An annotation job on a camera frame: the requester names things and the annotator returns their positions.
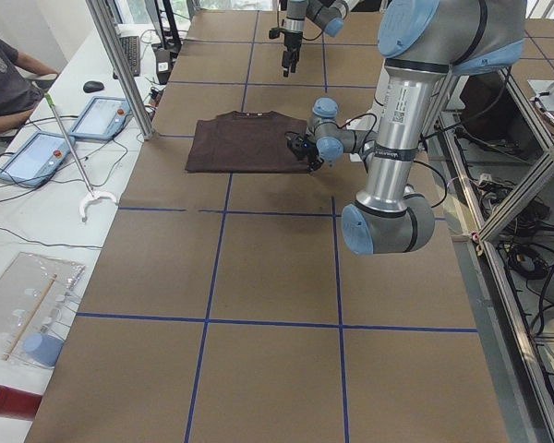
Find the reacher grabber stick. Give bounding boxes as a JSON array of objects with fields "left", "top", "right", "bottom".
[{"left": 44, "top": 93, "right": 118, "bottom": 222}]

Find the red cylinder bottle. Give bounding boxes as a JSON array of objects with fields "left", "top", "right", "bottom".
[{"left": 0, "top": 385, "right": 42, "bottom": 421}]

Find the near teach pendant tablet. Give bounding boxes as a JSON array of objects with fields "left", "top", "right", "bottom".
[{"left": 0, "top": 131, "right": 71, "bottom": 188}]

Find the seated person in grey shirt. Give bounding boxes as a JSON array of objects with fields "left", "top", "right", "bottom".
[{"left": 0, "top": 39, "right": 58, "bottom": 135}]

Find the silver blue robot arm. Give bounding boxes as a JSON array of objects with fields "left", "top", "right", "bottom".
[
  {"left": 307, "top": 1, "right": 526, "bottom": 255},
  {"left": 270, "top": 0, "right": 359, "bottom": 78}
]

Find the black keyboard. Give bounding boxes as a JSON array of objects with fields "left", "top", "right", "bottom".
[{"left": 118, "top": 36, "right": 141, "bottom": 77}]

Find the dark brown t-shirt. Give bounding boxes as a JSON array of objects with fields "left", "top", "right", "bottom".
[{"left": 186, "top": 111, "right": 308, "bottom": 174}]

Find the blue plastic cup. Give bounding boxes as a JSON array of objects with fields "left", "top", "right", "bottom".
[{"left": 23, "top": 332, "right": 65, "bottom": 368}]

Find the clear plastic sheet folder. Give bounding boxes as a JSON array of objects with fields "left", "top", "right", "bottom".
[{"left": 0, "top": 253, "right": 85, "bottom": 367}]

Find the black computer mouse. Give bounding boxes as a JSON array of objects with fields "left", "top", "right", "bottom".
[{"left": 83, "top": 80, "right": 104, "bottom": 93}]

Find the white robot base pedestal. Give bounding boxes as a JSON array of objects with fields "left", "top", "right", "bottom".
[{"left": 351, "top": 66, "right": 403, "bottom": 172}]

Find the far teach pendant tablet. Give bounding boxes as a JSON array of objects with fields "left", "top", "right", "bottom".
[{"left": 68, "top": 96, "right": 131, "bottom": 141}]

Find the aluminium frame rail structure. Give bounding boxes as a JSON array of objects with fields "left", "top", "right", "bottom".
[{"left": 424, "top": 18, "right": 554, "bottom": 443}]

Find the aluminium frame post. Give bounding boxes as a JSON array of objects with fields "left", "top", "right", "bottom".
[{"left": 85, "top": 0, "right": 154, "bottom": 140}]

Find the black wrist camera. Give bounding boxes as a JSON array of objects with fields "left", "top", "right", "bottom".
[
  {"left": 269, "top": 27, "right": 283, "bottom": 40},
  {"left": 284, "top": 131, "right": 304, "bottom": 150}
]

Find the teach pendant tablet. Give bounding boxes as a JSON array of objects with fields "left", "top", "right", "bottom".
[
  {"left": 68, "top": 96, "right": 131, "bottom": 141},
  {"left": 0, "top": 131, "right": 71, "bottom": 188}
]

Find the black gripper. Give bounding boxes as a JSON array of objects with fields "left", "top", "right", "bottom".
[
  {"left": 291, "top": 136, "right": 323, "bottom": 174},
  {"left": 282, "top": 31, "right": 302, "bottom": 78}
]

